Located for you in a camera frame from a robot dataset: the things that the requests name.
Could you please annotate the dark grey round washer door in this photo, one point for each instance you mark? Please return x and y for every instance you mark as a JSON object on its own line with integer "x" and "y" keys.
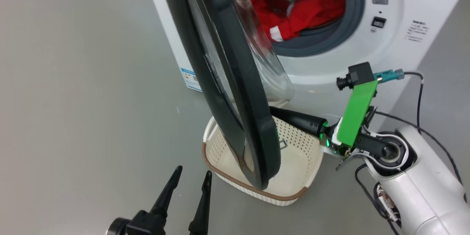
{"x": 253, "y": 117}

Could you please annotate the blue white energy label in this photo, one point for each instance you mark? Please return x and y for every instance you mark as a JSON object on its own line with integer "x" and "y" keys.
{"x": 190, "y": 79}

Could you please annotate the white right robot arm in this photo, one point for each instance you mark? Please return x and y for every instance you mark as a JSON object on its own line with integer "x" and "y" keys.
{"x": 422, "y": 191}

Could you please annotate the white front-load washing machine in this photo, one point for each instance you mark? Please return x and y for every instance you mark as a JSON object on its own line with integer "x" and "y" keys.
{"x": 404, "y": 0}

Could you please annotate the cream perforated laundry basket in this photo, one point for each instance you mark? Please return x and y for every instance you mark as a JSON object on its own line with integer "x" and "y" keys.
{"x": 293, "y": 169}

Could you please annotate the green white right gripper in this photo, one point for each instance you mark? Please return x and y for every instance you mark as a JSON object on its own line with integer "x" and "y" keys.
{"x": 356, "y": 114}

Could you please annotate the grey rubber door seal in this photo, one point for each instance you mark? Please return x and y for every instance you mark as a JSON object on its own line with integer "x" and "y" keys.
{"x": 352, "y": 18}

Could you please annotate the red garment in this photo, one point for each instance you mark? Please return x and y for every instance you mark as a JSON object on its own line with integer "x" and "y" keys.
{"x": 268, "y": 14}
{"x": 319, "y": 9}

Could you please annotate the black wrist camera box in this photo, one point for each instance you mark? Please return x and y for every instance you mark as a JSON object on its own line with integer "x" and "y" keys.
{"x": 361, "y": 73}

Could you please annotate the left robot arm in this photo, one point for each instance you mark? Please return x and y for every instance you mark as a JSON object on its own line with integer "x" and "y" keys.
{"x": 116, "y": 227}

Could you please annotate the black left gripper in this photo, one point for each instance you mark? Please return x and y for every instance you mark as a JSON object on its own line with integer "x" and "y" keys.
{"x": 147, "y": 224}

